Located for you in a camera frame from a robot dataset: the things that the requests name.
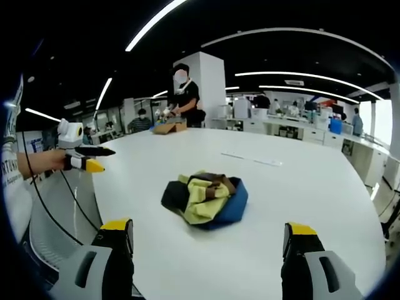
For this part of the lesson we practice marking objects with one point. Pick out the white square pillar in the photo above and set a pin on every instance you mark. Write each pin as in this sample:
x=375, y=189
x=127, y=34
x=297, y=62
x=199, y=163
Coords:
x=204, y=84

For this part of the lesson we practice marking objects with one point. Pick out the white flat strip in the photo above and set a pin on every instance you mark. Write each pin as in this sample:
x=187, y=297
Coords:
x=250, y=158

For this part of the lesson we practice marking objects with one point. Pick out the blue storage bin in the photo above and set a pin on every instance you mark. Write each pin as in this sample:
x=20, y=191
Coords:
x=336, y=126

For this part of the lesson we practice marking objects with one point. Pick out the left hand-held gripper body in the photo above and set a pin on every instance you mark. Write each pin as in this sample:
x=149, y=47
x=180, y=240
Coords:
x=70, y=134

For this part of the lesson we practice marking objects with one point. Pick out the white counter cabinets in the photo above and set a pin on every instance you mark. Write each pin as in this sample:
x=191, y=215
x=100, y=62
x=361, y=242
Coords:
x=312, y=131

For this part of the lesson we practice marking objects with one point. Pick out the white grey chair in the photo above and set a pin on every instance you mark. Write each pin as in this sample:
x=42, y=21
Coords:
x=59, y=218

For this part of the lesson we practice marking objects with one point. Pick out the brown cardboard box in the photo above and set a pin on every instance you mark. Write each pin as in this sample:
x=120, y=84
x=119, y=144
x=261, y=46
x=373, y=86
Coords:
x=168, y=127

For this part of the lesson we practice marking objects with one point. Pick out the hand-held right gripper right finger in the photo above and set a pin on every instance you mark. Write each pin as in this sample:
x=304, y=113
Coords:
x=297, y=268

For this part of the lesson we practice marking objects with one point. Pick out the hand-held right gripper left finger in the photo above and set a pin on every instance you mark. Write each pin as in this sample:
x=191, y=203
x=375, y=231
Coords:
x=117, y=265

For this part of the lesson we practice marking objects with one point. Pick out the long ceiling light strip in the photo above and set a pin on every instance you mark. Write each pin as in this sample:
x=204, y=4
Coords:
x=150, y=23

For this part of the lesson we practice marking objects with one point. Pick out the yellow blue brown garment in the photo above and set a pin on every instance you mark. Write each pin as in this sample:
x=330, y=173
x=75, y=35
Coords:
x=206, y=203

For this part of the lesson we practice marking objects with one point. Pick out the person's white printed shirt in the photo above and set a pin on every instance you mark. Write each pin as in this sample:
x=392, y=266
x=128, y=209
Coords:
x=12, y=187

